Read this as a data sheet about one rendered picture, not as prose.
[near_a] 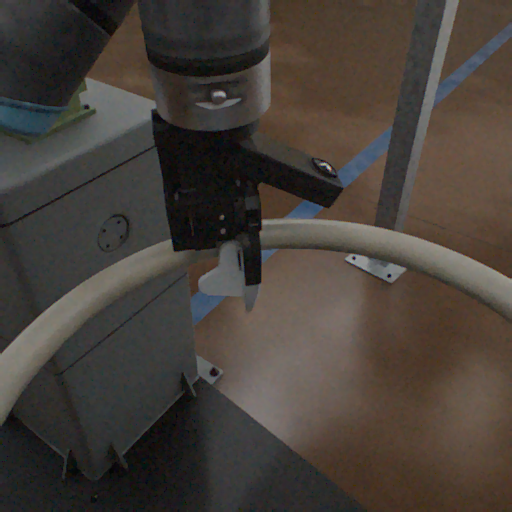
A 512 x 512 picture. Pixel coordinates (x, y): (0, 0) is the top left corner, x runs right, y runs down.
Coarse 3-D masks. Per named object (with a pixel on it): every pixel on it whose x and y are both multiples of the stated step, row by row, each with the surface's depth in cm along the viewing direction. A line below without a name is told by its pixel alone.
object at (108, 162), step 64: (64, 128) 95; (128, 128) 96; (0, 192) 80; (64, 192) 89; (128, 192) 102; (0, 256) 88; (64, 256) 95; (0, 320) 108; (128, 320) 117; (192, 320) 141; (64, 384) 108; (128, 384) 127; (64, 448) 133; (128, 448) 138
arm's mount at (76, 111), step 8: (80, 88) 96; (72, 104) 95; (80, 104) 99; (88, 104) 99; (64, 112) 94; (72, 112) 96; (80, 112) 97; (88, 112) 98; (96, 112) 100; (56, 120) 94; (64, 120) 95; (72, 120) 96; (56, 128) 94; (16, 136) 91; (24, 136) 90; (40, 136) 91
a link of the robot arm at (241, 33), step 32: (160, 0) 33; (192, 0) 32; (224, 0) 33; (256, 0) 34; (160, 32) 35; (192, 32) 34; (224, 32) 34; (256, 32) 35; (160, 64) 36; (192, 64) 35; (224, 64) 35
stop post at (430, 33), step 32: (448, 0) 137; (416, 32) 145; (448, 32) 146; (416, 64) 150; (416, 96) 154; (416, 128) 159; (416, 160) 170; (384, 192) 178; (384, 224) 185; (352, 256) 199
